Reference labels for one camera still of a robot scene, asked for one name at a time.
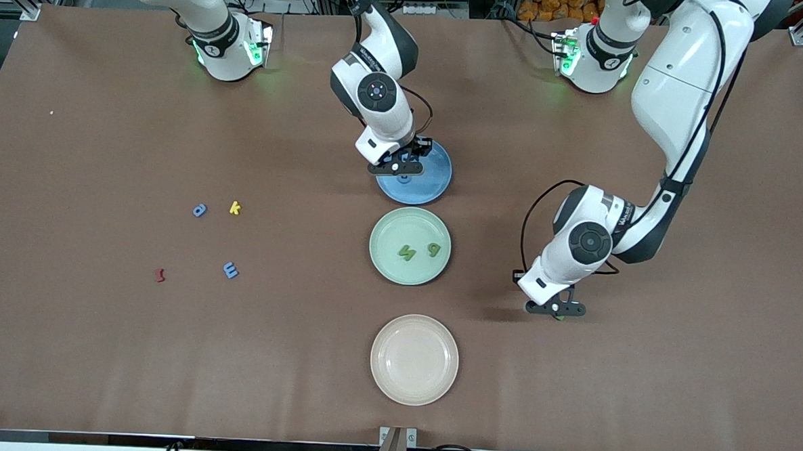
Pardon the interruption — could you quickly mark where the green plate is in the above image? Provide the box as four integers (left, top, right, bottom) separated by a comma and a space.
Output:
367, 205, 454, 288

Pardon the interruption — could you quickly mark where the blue plate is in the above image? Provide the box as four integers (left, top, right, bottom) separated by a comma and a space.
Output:
375, 137, 454, 207

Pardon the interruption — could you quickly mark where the beige plate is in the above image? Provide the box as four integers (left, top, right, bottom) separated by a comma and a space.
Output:
368, 312, 462, 409

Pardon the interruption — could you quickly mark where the brown table cover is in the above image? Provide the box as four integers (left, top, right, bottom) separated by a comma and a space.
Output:
0, 0, 803, 451

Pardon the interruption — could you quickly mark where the bag of oranges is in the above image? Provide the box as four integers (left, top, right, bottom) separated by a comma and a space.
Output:
517, 0, 603, 25

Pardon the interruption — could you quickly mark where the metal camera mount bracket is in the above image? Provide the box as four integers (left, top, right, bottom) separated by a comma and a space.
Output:
372, 425, 419, 451

